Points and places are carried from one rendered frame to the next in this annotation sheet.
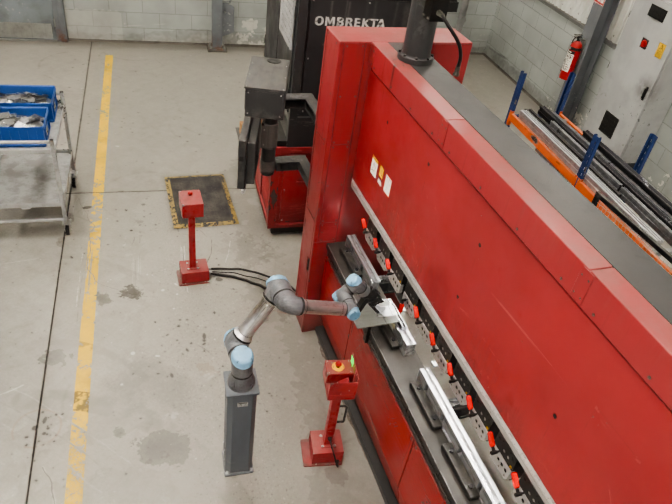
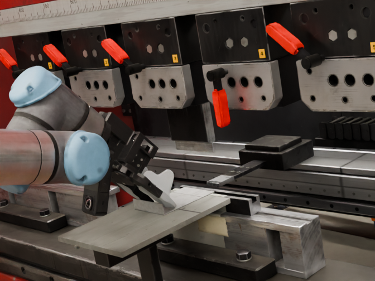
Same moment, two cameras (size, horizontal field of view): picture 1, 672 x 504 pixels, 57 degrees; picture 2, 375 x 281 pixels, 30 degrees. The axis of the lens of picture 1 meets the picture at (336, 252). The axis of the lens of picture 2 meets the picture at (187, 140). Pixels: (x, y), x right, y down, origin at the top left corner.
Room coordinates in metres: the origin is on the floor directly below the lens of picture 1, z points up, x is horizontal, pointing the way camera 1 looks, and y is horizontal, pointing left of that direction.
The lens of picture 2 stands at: (1.49, 0.02, 1.40)
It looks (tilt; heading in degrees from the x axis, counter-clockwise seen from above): 13 degrees down; 341
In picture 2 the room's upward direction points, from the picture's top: 10 degrees counter-clockwise
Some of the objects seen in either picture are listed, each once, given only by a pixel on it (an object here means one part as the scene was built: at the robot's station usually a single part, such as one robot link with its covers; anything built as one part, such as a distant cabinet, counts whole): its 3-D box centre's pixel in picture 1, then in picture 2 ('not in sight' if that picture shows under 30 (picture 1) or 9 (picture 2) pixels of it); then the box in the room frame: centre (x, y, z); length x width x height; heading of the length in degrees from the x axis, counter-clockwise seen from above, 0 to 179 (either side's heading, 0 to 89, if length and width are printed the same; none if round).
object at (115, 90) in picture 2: (389, 253); (104, 64); (2.92, -0.31, 1.26); 0.15 x 0.09 x 0.17; 24
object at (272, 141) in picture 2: not in sight; (253, 160); (2.78, -0.56, 1.01); 0.26 x 0.12 x 0.05; 114
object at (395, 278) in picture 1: (402, 275); (169, 60); (2.74, -0.40, 1.26); 0.15 x 0.09 x 0.17; 24
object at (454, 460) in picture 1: (459, 470); not in sight; (1.77, -0.76, 0.89); 0.30 x 0.05 x 0.03; 24
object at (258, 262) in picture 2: (386, 329); (205, 257); (2.66, -0.37, 0.89); 0.30 x 0.05 x 0.03; 24
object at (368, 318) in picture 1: (372, 314); (145, 219); (2.66, -0.27, 1.00); 0.26 x 0.18 x 0.01; 114
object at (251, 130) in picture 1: (250, 149); not in sight; (3.60, 0.68, 1.42); 0.45 x 0.12 x 0.36; 6
